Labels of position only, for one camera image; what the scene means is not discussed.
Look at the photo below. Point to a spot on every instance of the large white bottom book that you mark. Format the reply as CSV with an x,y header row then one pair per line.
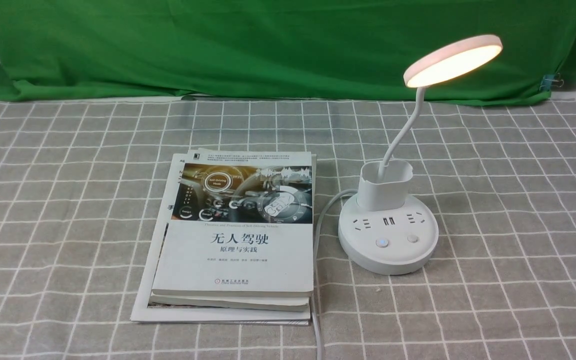
x,y
150,280

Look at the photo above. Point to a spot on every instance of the grey checked tablecloth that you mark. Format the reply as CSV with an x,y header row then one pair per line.
x,y
81,185

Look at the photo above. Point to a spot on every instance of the green backdrop cloth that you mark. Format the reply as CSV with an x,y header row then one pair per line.
x,y
322,49

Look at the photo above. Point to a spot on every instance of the white desk lamp with sockets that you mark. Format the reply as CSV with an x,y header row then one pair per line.
x,y
382,227

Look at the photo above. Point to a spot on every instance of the self-driving book, top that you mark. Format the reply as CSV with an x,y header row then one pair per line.
x,y
238,250

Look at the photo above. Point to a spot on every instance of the blue binder clip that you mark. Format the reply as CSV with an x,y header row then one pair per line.
x,y
550,82

